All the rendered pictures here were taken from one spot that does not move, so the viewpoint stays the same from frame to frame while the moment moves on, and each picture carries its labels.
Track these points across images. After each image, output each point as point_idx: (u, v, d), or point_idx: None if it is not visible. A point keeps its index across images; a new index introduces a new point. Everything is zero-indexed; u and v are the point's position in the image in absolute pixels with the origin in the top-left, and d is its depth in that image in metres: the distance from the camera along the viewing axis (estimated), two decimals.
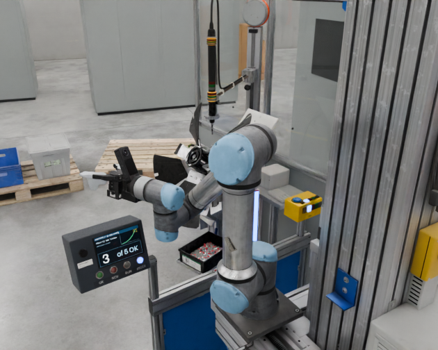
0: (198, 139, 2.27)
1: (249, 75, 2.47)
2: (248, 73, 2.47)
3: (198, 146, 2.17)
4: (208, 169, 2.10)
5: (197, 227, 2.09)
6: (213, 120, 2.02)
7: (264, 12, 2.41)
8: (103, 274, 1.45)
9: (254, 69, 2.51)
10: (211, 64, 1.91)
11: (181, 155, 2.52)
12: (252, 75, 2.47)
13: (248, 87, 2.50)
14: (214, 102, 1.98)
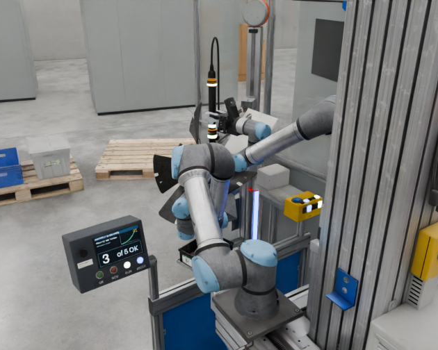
0: (198, 139, 2.27)
1: (249, 105, 2.55)
2: (247, 103, 2.55)
3: None
4: None
5: None
6: None
7: (264, 12, 2.41)
8: (103, 274, 1.45)
9: (252, 98, 2.59)
10: (211, 104, 1.98)
11: None
12: (252, 105, 2.54)
13: None
14: (214, 139, 2.06)
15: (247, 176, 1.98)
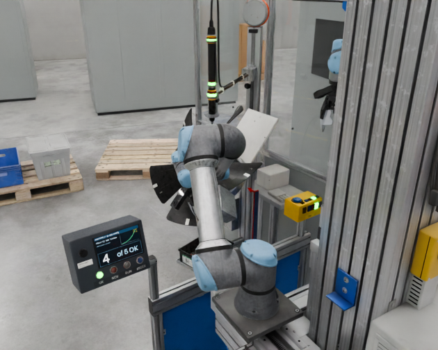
0: None
1: (249, 73, 2.47)
2: (248, 71, 2.47)
3: None
4: None
5: (163, 203, 2.35)
6: (213, 119, 2.02)
7: (264, 12, 2.41)
8: (103, 274, 1.45)
9: (254, 67, 2.51)
10: (211, 62, 1.91)
11: None
12: (252, 73, 2.46)
13: (248, 85, 2.50)
14: (214, 101, 1.98)
15: None
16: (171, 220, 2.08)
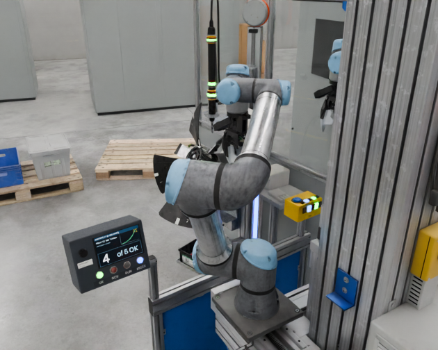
0: (218, 142, 2.15)
1: (249, 73, 2.47)
2: (248, 71, 2.47)
3: (201, 154, 2.12)
4: None
5: (161, 192, 2.40)
6: (213, 119, 2.02)
7: (264, 12, 2.41)
8: (103, 274, 1.45)
9: (254, 67, 2.51)
10: (211, 62, 1.91)
11: (181, 155, 2.52)
12: (252, 73, 2.46)
13: None
14: (214, 101, 1.98)
15: (189, 222, 2.10)
16: (163, 217, 2.14)
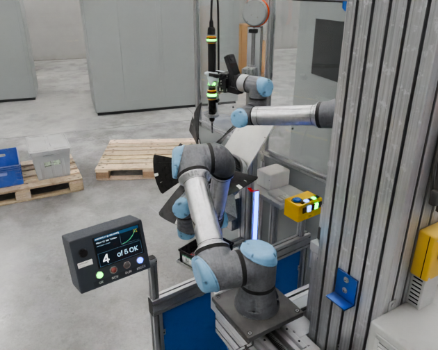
0: (218, 142, 2.15)
1: (249, 73, 2.47)
2: (248, 71, 2.47)
3: None
4: None
5: (161, 192, 2.40)
6: (213, 119, 2.02)
7: (264, 12, 2.41)
8: (103, 274, 1.45)
9: (254, 67, 2.51)
10: (211, 62, 1.91)
11: None
12: (252, 73, 2.46)
13: None
14: (214, 101, 1.98)
15: None
16: (163, 217, 2.14)
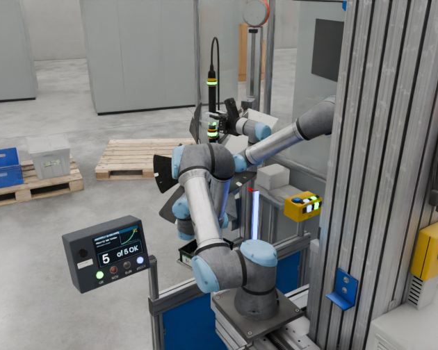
0: (218, 142, 2.15)
1: (249, 105, 2.55)
2: (247, 103, 2.55)
3: None
4: None
5: (161, 192, 2.40)
6: None
7: (264, 12, 2.41)
8: (103, 274, 1.45)
9: (252, 98, 2.59)
10: (212, 104, 1.98)
11: None
12: (252, 105, 2.54)
13: None
14: (214, 139, 2.06)
15: None
16: (163, 217, 2.14)
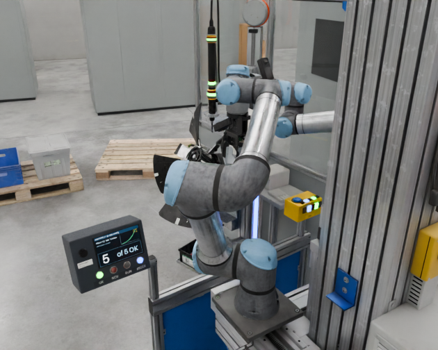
0: (218, 142, 2.15)
1: (249, 73, 2.47)
2: (248, 71, 2.47)
3: (201, 154, 2.12)
4: None
5: (161, 192, 2.40)
6: (213, 118, 2.02)
7: (264, 12, 2.41)
8: (103, 274, 1.45)
9: (254, 67, 2.51)
10: (211, 62, 1.90)
11: (181, 155, 2.52)
12: (252, 73, 2.46)
13: None
14: (214, 100, 1.98)
15: (189, 222, 2.10)
16: (163, 217, 2.14)
